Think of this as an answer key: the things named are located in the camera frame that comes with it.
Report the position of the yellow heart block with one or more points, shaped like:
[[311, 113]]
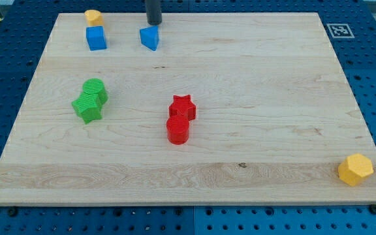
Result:
[[94, 18]]

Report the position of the red star block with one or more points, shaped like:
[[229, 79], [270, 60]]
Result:
[[183, 106]]

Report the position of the red cylinder block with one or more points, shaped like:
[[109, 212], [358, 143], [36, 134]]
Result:
[[177, 129]]

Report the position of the light wooden board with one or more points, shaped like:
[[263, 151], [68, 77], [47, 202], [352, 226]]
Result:
[[275, 117]]

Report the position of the blue triangle block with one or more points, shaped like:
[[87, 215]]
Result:
[[149, 37]]

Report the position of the green cylinder block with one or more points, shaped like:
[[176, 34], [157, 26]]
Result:
[[95, 86]]

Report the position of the green star block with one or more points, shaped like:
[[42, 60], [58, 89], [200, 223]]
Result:
[[88, 107]]

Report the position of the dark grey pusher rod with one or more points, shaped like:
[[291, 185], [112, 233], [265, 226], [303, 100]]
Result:
[[153, 12]]

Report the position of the blue cube block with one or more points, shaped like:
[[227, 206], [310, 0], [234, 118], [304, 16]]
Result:
[[95, 38]]

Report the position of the white fiducial marker tag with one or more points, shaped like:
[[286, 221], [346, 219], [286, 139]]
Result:
[[340, 31]]

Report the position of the yellow hexagon block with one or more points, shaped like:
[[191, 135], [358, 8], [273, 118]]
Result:
[[355, 169]]

